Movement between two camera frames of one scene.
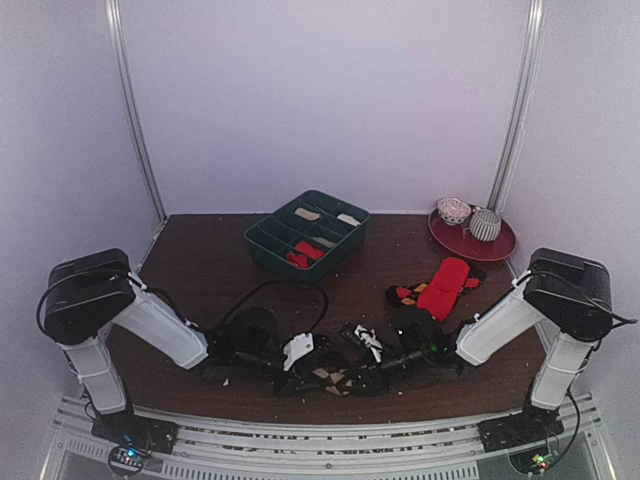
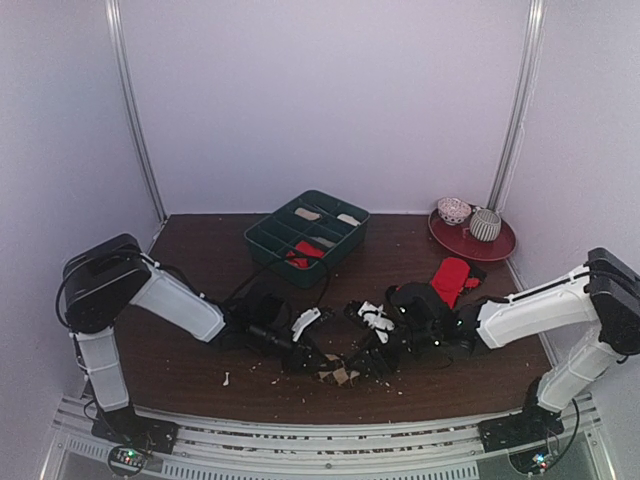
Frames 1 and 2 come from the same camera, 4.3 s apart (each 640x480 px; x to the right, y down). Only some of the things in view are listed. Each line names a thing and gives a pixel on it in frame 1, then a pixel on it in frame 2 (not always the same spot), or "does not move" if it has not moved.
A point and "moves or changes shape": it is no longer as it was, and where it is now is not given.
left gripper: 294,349 -> 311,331
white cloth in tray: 349,219 does not move
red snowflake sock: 297,259 does not move
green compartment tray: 308,237 does not move
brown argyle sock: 338,381 moves or changes shape
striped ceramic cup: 485,224 does not move
